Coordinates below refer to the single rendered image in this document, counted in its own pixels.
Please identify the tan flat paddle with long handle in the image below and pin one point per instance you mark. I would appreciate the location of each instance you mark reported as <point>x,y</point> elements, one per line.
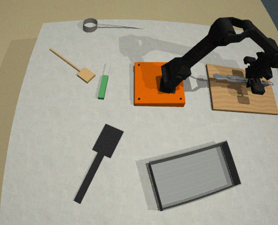
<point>85,74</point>

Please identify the grey round pan with long handle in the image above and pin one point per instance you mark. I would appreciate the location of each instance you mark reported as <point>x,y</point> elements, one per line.
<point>91,24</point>

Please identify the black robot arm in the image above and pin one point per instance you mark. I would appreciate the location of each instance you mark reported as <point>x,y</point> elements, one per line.
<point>221,33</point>

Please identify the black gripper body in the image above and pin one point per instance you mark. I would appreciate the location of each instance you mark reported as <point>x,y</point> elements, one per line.
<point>256,73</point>

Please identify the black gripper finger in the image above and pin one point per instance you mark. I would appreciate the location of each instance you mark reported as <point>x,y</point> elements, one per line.
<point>247,75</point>
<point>249,82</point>

